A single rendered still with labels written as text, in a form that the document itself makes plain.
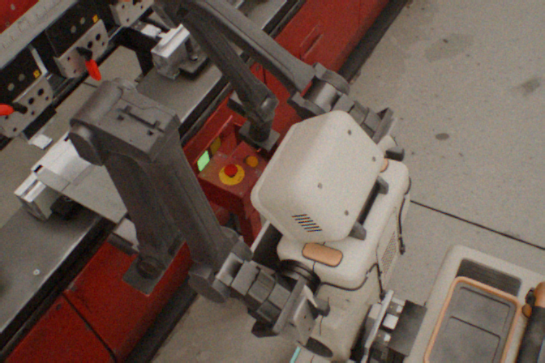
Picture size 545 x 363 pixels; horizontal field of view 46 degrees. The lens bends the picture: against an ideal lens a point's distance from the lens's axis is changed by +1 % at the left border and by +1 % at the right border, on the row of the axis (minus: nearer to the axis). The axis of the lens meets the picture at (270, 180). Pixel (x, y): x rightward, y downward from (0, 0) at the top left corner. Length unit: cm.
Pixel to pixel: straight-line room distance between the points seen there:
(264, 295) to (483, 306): 57
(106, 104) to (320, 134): 39
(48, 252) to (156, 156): 88
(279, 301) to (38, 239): 80
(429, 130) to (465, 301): 153
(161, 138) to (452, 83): 238
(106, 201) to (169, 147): 71
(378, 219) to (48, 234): 90
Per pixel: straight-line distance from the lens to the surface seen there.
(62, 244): 170
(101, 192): 159
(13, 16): 143
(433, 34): 334
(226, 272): 110
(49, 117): 164
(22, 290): 168
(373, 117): 133
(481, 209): 271
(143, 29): 194
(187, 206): 95
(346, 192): 109
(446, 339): 145
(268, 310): 112
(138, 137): 85
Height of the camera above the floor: 224
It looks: 55 degrees down
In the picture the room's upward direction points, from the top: 8 degrees counter-clockwise
